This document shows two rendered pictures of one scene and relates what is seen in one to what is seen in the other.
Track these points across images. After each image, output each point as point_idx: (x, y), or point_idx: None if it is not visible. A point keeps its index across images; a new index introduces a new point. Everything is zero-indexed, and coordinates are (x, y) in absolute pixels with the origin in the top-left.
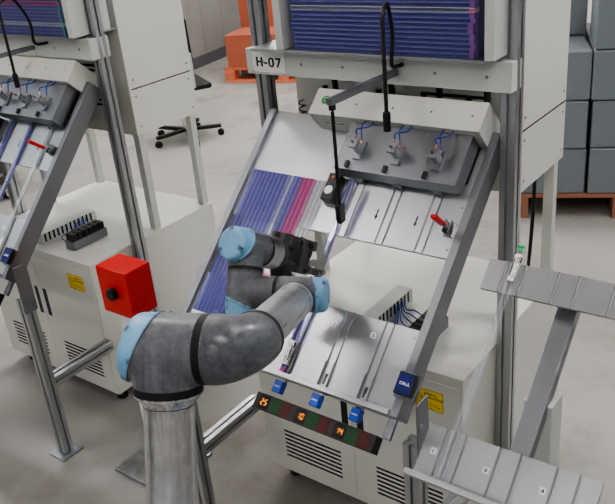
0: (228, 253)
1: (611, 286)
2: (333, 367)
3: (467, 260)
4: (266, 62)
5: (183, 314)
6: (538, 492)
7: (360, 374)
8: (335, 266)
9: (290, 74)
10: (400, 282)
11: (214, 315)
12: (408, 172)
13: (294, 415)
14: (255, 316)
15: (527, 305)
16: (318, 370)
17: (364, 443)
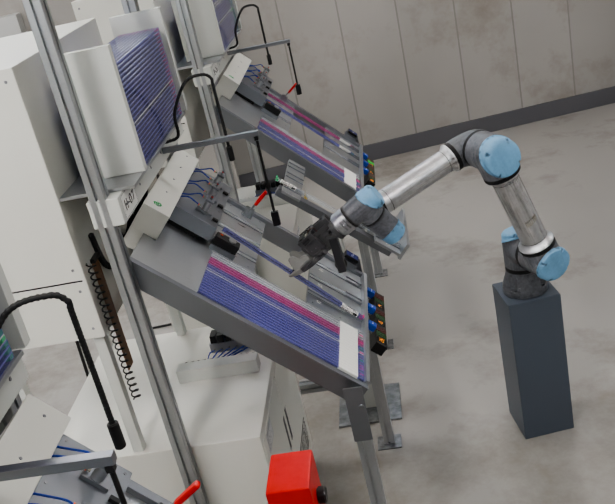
0: (382, 197)
1: (289, 167)
2: (348, 293)
3: (91, 385)
4: (129, 200)
5: (480, 134)
6: None
7: (346, 283)
8: (130, 445)
9: (139, 199)
10: (150, 395)
11: (471, 131)
12: (222, 199)
13: (381, 325)
14: (452, 138)
15: (163, 334)
16: (352, 302)
17: (380, 297)
